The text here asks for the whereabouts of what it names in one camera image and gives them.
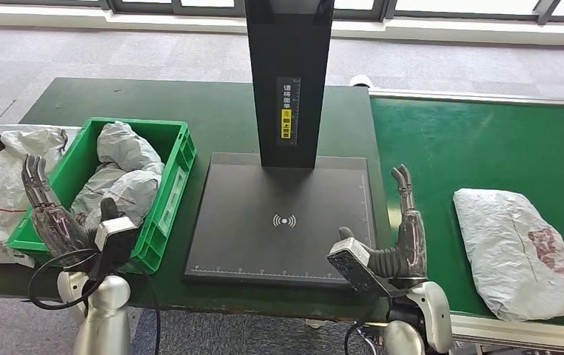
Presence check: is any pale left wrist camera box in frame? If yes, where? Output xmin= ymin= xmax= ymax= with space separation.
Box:
xmin=88 ymin=217 xmax=139 ymax=283

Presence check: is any dark green table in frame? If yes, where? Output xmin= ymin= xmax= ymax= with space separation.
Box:
xmin=0 ymin=76 xmax=406 ymax=325

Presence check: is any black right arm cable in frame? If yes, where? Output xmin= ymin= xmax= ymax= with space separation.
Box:
xmin=343 ymin=320 xmax=366 ymax=355

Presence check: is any black inbound scanner machine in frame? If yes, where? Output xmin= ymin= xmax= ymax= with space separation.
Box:
xmin=182 ymin=0 xmax=386 ymax=296

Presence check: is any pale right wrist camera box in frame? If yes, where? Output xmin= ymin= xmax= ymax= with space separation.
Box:
xmin=326 ymin=237 xmax=396 ymax=300

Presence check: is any grey parcel bag red smudge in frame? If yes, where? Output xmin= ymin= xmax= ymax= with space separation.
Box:
xmin=452 ymin=188 xmax=564 ymax=323

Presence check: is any long white red-print parcel bag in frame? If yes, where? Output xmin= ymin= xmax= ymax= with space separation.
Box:
xmin=70 ymin=163 xmax=164 ymax=234

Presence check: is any yellow and black label strip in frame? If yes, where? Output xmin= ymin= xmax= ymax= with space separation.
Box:
xmin=275 ymin=76 xmax=301 ymax=147

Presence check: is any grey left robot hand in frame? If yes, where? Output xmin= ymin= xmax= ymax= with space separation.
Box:
xmin=21 ymin=154 xmax=121 ymax=268

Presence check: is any green conveyor belt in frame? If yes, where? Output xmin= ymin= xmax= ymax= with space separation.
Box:
xmin=369 ymin=95 xmax=564 ymax=330

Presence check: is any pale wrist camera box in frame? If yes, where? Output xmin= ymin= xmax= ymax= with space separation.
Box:
xmin=326 ymin=237 xmax=396 ymax=300
xmin=88 ymin=217 xmax=139 ymax=283

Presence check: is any white window sill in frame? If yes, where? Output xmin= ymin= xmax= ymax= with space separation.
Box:
xmin=0 ymin=4 xmax=564 ymax=46

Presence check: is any green plastic crate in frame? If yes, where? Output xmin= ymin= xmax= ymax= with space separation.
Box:
xmin=7 ymin=117 xmax=198 ymax=275

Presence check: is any plain grey white parcel bag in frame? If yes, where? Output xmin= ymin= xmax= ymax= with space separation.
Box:
xmin=96 ymin=121 xmax=165 ymax=175

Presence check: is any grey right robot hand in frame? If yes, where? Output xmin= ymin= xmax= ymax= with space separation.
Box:
xmin=338 ymin=163 xmax=429 ymax=280

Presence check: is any dark window frame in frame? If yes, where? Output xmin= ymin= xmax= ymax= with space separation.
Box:
xmin=0 ymin=0 xmax=564 ymax=23

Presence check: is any aluminium conveyor frame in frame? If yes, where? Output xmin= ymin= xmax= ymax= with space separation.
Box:
xmin=355 ymin=87 xmax=564 ymax=355

